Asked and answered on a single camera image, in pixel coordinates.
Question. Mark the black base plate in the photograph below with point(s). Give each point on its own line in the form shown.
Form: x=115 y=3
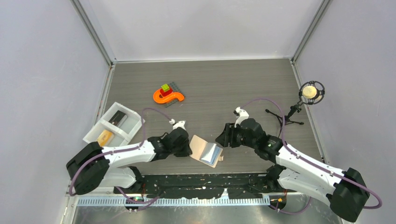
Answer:
x=204 y=186

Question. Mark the orange card in tray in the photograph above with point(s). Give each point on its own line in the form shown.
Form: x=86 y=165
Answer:
x=105 y=137

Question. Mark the red toy block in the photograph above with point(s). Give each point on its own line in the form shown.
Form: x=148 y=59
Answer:
x=163 y=94

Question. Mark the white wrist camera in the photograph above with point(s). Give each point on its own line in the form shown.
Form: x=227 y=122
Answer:
x=179 y=124
x=241 y=115

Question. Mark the white slotted cable duct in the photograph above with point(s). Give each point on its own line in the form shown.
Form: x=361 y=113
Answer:
x=222 y=201

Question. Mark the microphone on tripod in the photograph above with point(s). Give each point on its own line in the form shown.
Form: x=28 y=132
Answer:
x=310 y=93

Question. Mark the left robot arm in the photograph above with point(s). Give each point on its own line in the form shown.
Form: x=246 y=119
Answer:
x=95 y=166

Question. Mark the grey studded baseplate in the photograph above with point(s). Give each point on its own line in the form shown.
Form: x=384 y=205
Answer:
x=175 y=88

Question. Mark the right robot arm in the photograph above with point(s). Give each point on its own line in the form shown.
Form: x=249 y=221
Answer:
x=296 y=171

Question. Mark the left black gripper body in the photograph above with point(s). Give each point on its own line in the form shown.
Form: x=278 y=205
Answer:
x=181 y=150

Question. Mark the black credit card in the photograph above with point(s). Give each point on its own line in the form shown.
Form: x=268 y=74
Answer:
x=118 y=118

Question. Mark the orange curved toy track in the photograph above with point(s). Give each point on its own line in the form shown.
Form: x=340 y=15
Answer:
x=163 y=100

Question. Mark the white divided tray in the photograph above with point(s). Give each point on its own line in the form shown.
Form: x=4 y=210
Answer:
x=116 y=127

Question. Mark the tan card holder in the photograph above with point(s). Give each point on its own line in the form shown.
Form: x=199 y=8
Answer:
x=208 y=153

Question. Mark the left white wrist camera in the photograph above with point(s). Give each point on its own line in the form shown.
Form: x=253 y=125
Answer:
x=179 y=124

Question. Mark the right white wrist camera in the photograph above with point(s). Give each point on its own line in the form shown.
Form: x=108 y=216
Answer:
x=241 y=115

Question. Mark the green toy block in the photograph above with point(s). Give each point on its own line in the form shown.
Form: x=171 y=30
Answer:
x=165 y=88

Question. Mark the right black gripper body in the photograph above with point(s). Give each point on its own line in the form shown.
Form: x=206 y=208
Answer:
x=238 y=138

